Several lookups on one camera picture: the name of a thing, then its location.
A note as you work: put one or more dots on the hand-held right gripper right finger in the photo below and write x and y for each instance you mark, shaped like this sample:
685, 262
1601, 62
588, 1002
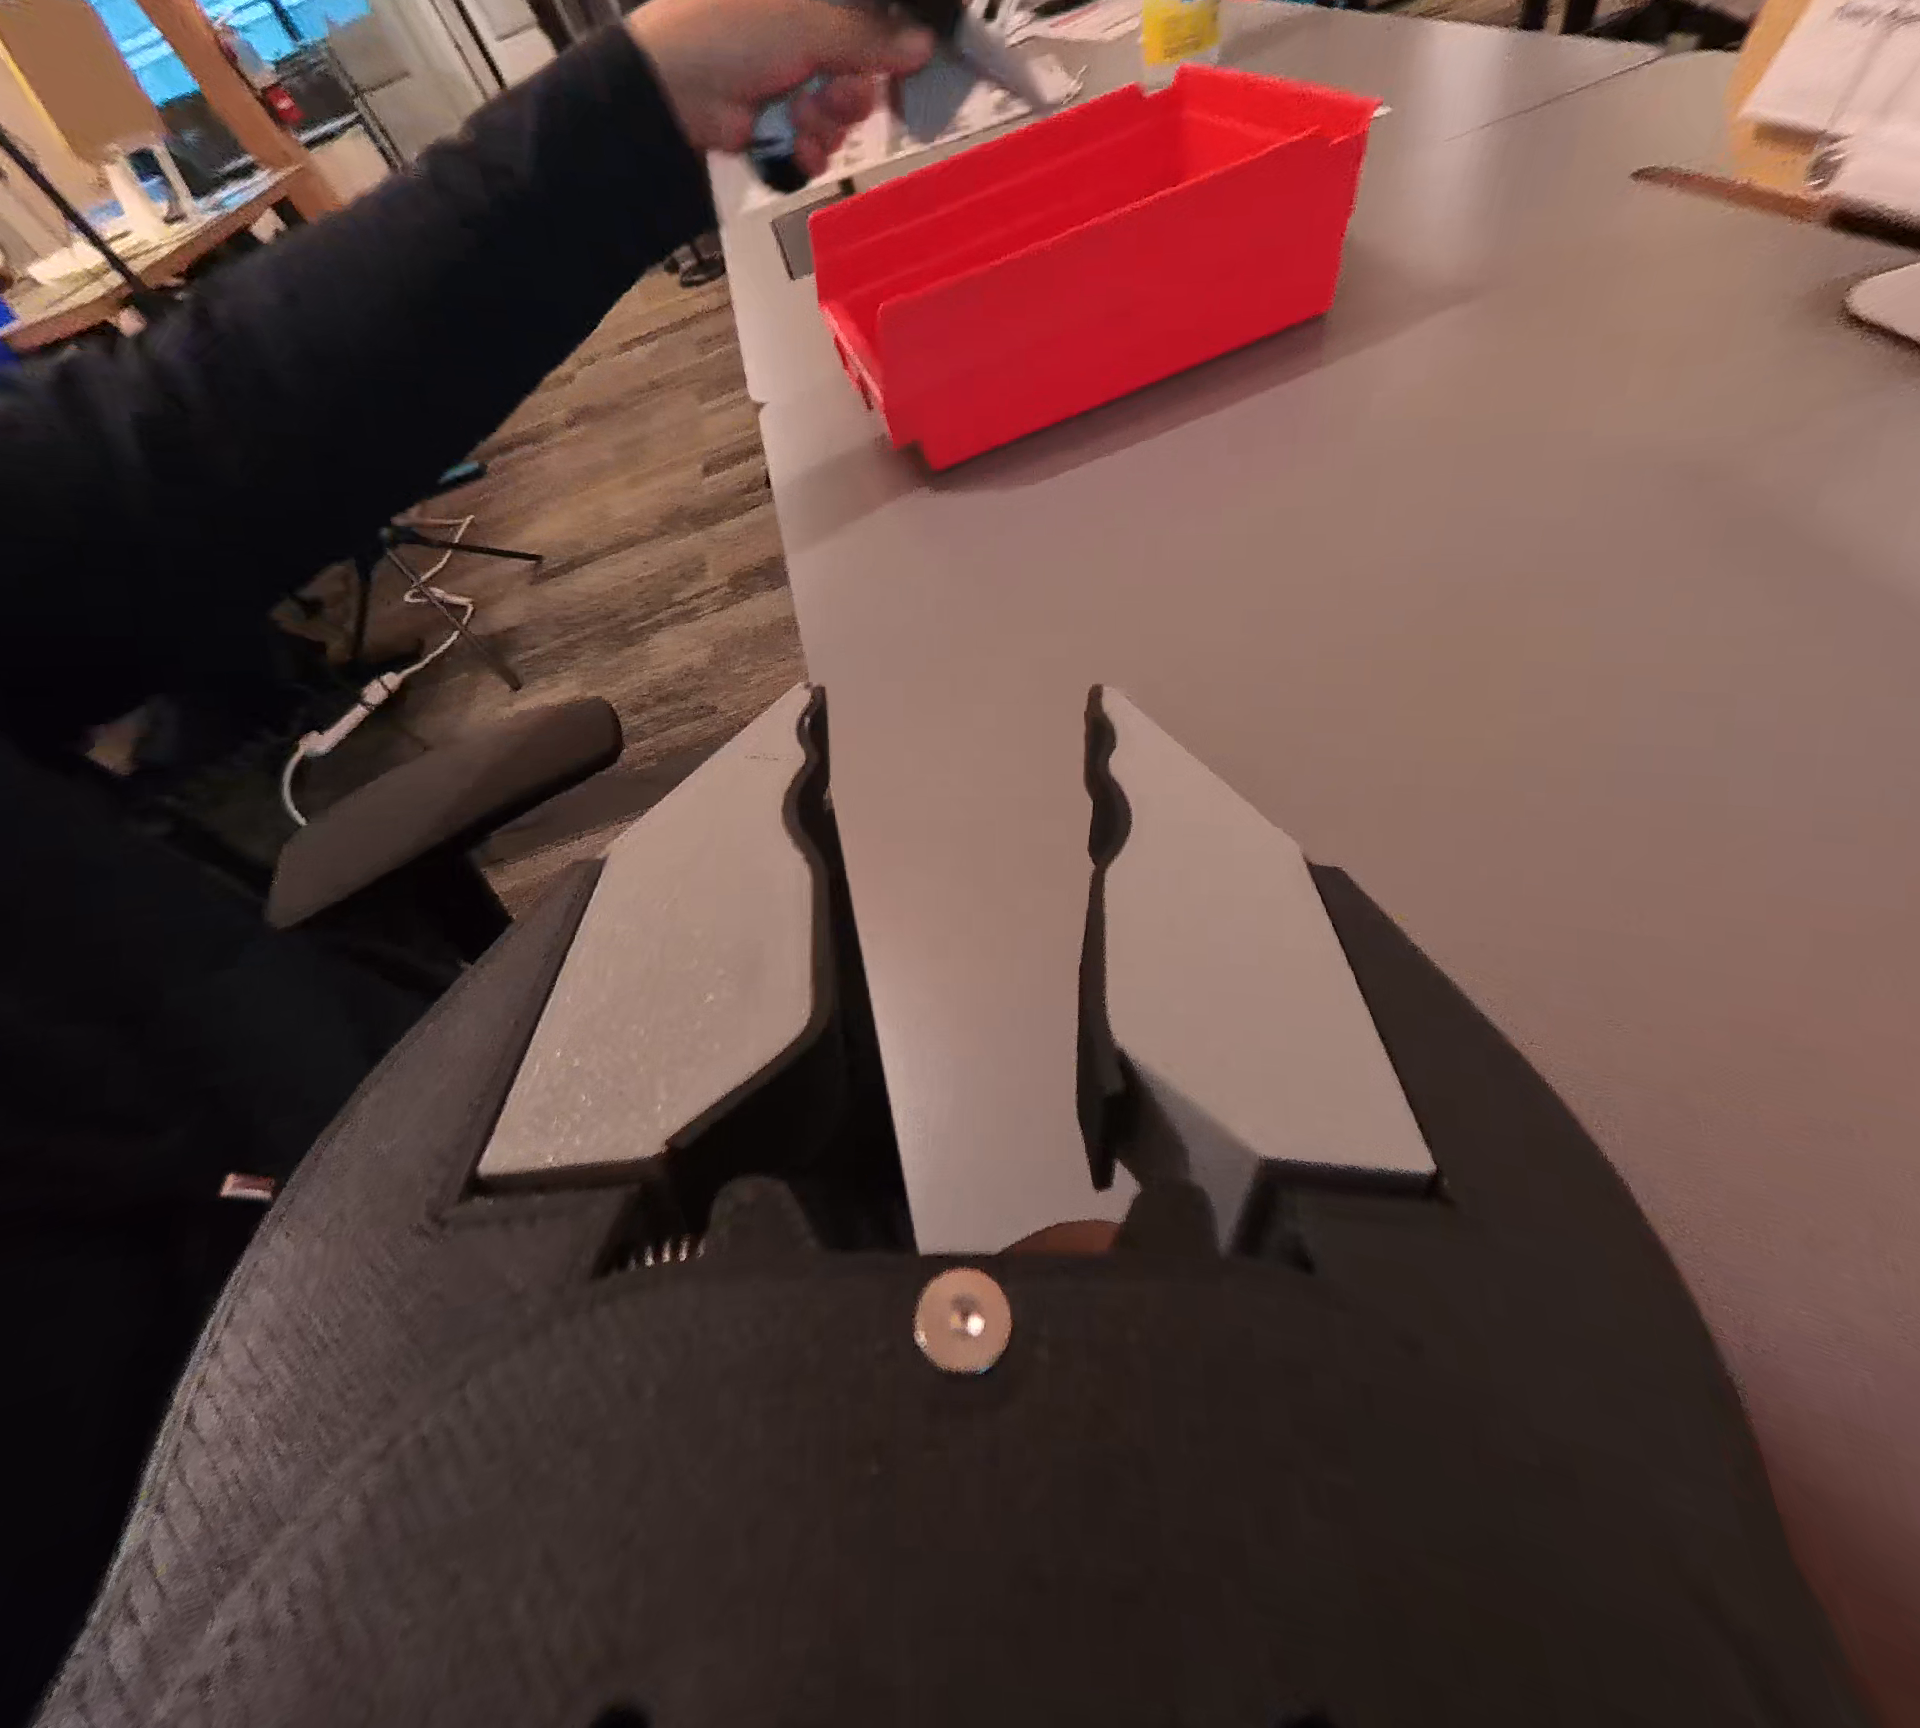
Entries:
1244, 993

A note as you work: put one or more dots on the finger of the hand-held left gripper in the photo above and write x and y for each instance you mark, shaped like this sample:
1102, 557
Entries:
953, 105
1012, 57

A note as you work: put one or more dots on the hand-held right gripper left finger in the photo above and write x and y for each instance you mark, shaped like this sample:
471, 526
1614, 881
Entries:
675, 993

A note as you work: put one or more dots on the red plastic bin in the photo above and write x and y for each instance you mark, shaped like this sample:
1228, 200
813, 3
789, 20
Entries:
1111, 272

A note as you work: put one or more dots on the person's left forearm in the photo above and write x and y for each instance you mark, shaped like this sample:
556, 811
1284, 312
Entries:
345, 332

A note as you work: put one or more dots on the person's left hand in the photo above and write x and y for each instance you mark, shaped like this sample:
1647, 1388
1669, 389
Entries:
734, 49

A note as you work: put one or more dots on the laminated paper sheet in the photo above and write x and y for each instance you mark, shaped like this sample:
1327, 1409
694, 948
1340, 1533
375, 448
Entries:
1095, 18

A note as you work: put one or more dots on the grey chair armrest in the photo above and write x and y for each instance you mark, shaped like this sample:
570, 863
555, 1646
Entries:
451, 799

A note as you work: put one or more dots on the black tripod legs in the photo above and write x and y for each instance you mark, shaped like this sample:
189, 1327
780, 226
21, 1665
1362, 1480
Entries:
451, 588

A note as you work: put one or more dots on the person's dark clothing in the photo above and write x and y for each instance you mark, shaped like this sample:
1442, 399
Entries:
151, 1009

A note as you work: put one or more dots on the white instruction sheet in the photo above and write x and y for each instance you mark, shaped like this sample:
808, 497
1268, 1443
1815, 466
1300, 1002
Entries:
1875, 62

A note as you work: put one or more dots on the silver display stand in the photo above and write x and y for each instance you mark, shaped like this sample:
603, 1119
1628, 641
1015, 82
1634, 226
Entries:
1892, 307

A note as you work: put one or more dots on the wooden post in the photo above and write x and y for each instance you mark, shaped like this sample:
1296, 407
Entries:
195, 18

